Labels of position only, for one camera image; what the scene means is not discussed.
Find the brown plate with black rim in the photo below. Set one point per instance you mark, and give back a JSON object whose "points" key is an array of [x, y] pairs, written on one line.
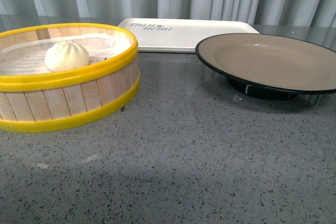
{"points": [[270, 63]]}

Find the white steamed bun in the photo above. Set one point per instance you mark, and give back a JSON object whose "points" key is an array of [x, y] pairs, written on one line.
{"points": [[66, 55]]}

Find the white rectangular plastic tray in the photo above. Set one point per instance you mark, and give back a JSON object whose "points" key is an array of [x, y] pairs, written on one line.
{"points": [[178, 35]]}

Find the yellow rimmed wooden steamer basket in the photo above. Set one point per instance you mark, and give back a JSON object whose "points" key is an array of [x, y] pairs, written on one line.
{"points": [[56, 101]]}

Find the white mesh steamer liner cloth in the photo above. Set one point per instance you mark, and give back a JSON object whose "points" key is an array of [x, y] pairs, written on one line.
{"points": [[29, 57]]}

